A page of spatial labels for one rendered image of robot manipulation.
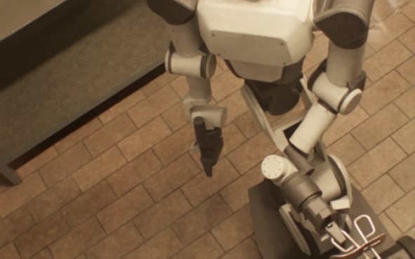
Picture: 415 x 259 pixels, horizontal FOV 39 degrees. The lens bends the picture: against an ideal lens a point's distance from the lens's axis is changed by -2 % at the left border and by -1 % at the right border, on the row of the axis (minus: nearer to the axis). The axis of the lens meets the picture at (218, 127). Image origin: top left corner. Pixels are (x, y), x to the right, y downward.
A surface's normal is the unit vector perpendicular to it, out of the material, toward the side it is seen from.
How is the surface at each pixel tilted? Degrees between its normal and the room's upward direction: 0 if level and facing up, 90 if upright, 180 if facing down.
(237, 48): 89
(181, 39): 89
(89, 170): 0
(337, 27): 83
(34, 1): 0
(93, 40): 0
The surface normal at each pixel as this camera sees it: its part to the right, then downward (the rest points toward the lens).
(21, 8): -0.16, -0.47
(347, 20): -0.32, 0.79
